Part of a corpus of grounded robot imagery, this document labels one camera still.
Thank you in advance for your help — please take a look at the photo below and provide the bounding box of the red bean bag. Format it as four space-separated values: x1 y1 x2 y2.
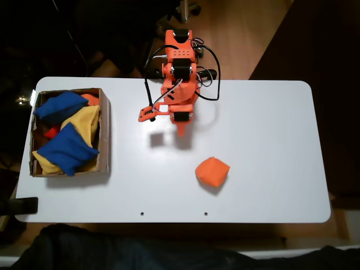
44 123 62 140

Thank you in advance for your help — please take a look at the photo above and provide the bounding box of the thick black camera cable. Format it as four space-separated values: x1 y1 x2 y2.
143 46 169 115

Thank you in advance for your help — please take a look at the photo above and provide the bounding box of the large blue bean bag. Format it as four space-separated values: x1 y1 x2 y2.
36 122 100 177

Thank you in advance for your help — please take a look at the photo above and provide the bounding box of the black table clamp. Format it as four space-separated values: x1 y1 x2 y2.
0 196 39 216

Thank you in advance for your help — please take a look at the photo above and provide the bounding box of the orange bean bag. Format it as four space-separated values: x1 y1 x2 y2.
195 156 231 188
80 93 100 107

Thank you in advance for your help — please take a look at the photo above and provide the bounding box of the small blue bean bag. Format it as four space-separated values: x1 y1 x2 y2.
33 91 89 124

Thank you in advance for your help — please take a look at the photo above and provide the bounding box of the orange camera mount with camera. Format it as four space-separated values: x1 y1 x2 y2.
137 102 170 123

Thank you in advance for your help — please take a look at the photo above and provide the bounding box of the thin black motor wire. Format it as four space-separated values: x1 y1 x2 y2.
193 38 221 101

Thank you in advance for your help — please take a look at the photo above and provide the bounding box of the person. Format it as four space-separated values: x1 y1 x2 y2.
11 223 360 270

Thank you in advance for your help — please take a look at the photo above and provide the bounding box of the yellow bean bag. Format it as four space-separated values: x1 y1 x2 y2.
60 104 101 149
31 150 98 175

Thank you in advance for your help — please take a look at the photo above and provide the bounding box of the grey white servo wire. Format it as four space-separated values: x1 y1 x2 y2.
152 78 184 110

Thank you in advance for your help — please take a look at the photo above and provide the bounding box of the metal office chair base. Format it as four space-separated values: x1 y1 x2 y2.
155 0 202 37

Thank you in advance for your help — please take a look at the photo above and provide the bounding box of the brown cardboard box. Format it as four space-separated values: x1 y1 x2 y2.
29 87 111 178

